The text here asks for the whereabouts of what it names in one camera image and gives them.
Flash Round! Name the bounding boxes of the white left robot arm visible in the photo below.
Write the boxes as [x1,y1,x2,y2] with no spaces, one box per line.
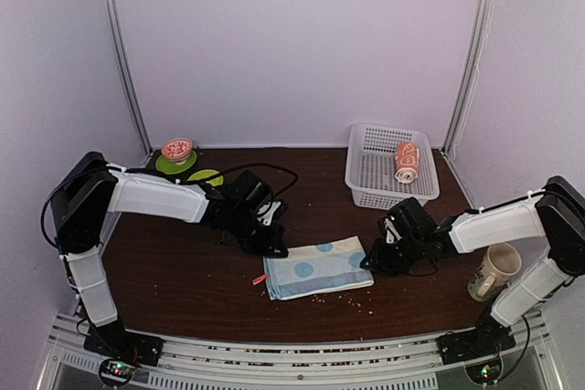
[40,152,288,357]

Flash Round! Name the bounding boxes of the aluminium frame post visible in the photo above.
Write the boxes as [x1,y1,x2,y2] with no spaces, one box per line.
[442,0,494,159]
[103,0,154,155]

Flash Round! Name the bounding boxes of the blue patchwork towel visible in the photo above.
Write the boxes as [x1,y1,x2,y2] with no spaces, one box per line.
[252,236,375,300]

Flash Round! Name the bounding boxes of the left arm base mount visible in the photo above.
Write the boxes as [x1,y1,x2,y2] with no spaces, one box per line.
[83,318,164,389]

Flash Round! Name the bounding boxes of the left aluminium frame post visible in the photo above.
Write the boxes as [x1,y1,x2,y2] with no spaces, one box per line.
[103,0,154,155]

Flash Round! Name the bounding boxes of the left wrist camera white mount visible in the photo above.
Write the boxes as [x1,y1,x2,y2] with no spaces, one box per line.
[257,200,282,226]

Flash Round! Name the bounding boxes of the lime green plate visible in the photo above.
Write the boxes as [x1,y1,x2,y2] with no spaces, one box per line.
[155,150,197,175]

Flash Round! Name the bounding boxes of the white plastic basket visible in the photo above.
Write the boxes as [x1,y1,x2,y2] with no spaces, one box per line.
[345,123,440,210]

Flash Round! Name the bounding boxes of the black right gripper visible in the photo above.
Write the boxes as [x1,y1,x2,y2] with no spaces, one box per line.
[360,234,424,278]

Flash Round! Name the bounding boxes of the right aluminium frame post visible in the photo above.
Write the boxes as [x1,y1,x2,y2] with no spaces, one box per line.
[442,0,494,159]

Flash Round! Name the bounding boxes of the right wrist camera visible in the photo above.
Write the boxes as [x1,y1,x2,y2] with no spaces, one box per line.
[378,197,437,244]

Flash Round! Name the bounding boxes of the scattered rice crumbs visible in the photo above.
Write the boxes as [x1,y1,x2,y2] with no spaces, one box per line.
[309,290,376,315]

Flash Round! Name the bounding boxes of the lime green bowl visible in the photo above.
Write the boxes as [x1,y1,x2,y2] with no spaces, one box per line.
[188,169,224,185]

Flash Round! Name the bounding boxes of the beige ceramic mug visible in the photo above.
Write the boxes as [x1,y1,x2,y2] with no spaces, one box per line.
[467,243,522,302]

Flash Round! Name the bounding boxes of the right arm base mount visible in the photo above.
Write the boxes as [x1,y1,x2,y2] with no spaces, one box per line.
[436,317,527,387]

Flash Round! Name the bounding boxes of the aluminium front rail base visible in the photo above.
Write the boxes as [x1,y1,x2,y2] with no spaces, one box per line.
[36,310,563,390]

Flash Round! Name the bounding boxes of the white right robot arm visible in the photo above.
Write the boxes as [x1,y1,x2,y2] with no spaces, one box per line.
[360,175,584,355]

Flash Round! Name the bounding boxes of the red patterned small bowl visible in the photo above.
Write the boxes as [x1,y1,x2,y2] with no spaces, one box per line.
[161,138,193,164]

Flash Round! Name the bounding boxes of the orange bunny pattern towel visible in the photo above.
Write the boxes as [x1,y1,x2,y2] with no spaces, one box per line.
[394,142,419,184]

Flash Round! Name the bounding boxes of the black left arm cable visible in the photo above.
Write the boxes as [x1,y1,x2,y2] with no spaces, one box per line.
[118,162,300,199]

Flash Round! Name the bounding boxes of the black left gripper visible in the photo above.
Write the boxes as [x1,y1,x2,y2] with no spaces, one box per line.
[229,206,288,258]

